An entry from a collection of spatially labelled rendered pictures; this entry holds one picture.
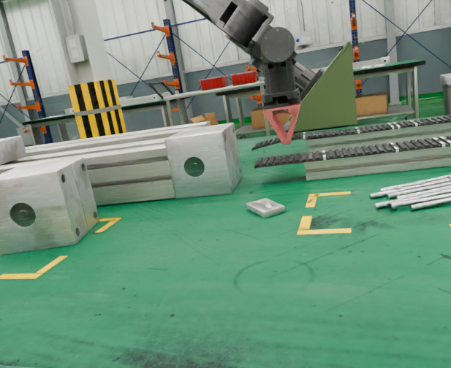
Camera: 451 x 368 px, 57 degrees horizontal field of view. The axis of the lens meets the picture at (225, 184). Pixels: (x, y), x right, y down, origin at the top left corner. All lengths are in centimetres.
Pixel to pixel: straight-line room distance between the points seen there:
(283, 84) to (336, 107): 35
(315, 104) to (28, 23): 996
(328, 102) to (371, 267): 79
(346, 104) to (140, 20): 834
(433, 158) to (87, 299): 49
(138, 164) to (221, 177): 13
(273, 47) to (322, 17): 761
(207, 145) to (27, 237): 27
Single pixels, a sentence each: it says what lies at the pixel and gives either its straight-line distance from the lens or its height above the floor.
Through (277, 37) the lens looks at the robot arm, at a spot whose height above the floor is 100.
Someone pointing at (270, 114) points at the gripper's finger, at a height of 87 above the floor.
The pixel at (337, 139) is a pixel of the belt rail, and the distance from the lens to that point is 82.
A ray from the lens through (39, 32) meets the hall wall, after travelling 1065.
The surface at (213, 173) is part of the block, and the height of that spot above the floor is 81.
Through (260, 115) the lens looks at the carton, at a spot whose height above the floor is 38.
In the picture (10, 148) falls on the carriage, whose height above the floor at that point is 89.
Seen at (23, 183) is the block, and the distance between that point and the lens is 55.
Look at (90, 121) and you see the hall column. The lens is 408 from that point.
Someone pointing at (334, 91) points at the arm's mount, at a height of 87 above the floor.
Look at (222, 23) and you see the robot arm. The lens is 83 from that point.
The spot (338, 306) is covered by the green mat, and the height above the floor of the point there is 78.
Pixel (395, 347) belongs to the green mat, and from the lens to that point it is 28.
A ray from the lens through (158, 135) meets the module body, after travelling 84.
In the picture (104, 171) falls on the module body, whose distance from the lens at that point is 69.
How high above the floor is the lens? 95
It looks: 14 degrees down
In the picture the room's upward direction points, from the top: 9 degrees counter-clockwise
